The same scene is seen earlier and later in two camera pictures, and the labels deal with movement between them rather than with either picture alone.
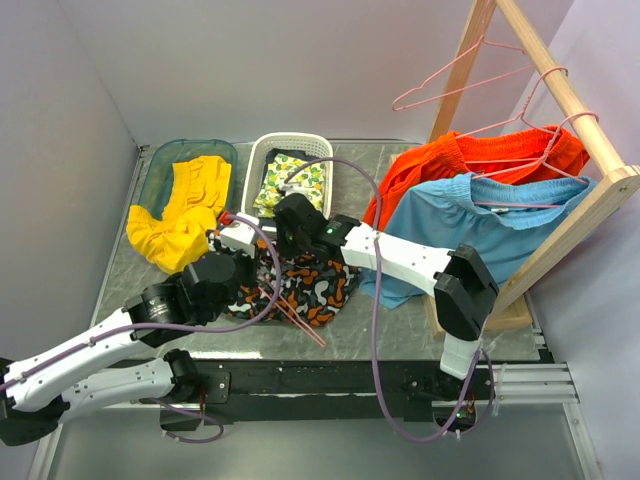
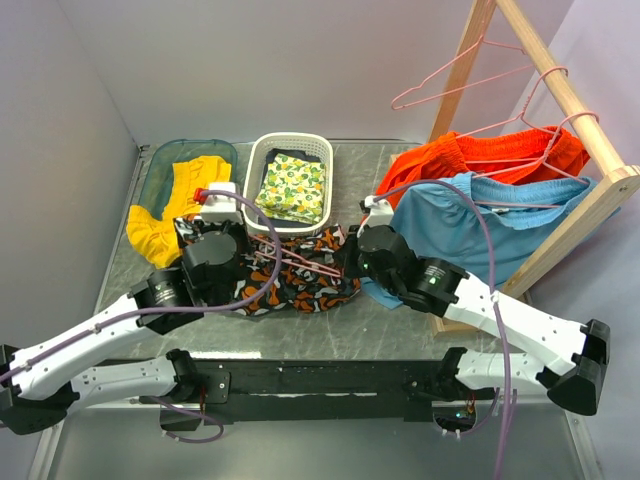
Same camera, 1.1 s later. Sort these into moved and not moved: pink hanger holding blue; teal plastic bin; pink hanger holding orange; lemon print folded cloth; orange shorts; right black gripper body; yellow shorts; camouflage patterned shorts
Moved: camouflage patterned shorts; right black gripper body
Not moved: pink hanger holding orange; teal plastic bin; yellow shorts; lemon print folded cloth; pink hanger holding blue; orange shorts
